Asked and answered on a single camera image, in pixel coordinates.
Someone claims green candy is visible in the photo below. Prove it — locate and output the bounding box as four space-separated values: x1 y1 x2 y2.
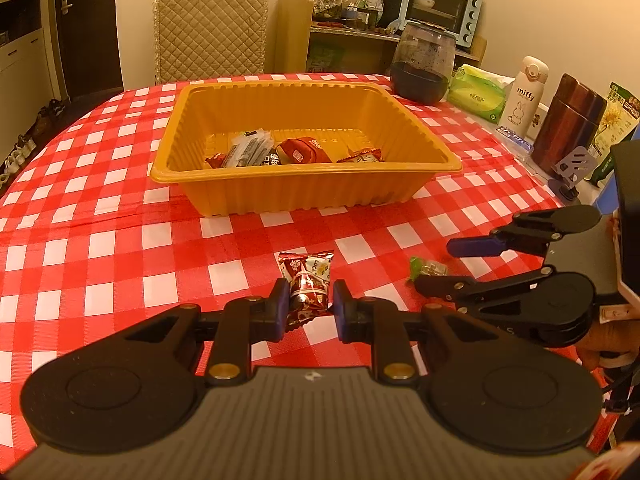
409 256 449 282

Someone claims gold candy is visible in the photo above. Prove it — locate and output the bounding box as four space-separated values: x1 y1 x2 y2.
337 148 383 164

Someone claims red brown snack packet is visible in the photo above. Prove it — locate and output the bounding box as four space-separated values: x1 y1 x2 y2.
278 250 334 332

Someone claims large red snack packet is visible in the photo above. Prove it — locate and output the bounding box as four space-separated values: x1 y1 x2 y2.
277 136 331 164

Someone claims clear pastry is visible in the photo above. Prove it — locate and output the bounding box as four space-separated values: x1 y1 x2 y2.
222 129 274 168

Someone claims small red candy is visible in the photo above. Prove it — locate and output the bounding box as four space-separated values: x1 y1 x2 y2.
205 153 227 169

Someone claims dark sausage snack packet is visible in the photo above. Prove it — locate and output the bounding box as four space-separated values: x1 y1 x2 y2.
262 148 281 166

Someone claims right hand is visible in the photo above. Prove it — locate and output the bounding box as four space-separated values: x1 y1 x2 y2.
575 320 640 370

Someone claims blue thermos jug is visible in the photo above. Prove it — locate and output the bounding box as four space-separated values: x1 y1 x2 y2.
594 154 618 214

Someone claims grey phone stand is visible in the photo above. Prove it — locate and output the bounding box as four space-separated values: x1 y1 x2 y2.
553 146 597 204

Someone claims blue tissue packet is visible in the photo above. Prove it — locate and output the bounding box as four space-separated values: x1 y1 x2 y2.
496 126 533 153

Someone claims white miffy bottle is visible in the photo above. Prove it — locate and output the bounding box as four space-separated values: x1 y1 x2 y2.
498 56 549 138

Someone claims brown thermos flask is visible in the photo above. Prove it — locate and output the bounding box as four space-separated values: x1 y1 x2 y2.
530 74 606 177

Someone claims sunflower print package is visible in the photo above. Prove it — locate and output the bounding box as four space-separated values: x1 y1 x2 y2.
586 82 639 188

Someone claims green wet wipes pack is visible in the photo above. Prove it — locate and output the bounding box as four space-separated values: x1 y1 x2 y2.
446 64 514 124

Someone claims red white checkered tablecloth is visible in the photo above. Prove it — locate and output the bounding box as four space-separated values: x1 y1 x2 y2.
1 84 556 467

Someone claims dark glass jar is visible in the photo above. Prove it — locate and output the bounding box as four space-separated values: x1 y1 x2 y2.
390 22 456 105

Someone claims light blue toaster oven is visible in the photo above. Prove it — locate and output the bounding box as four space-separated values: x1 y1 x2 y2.
397 0 483 48

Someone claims orange plastic tray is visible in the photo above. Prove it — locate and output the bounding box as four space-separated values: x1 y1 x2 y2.
151 80 461 217

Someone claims wooden shelf unit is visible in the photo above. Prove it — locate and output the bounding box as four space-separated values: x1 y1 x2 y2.
273 0 490 75

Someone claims white cabinet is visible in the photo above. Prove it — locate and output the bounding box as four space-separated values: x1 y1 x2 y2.
1 0 63 157

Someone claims beige quilted chair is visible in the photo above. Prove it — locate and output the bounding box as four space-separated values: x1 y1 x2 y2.
152 0 269 84

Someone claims dark door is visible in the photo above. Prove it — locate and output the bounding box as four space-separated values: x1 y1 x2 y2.
55 0 122 99

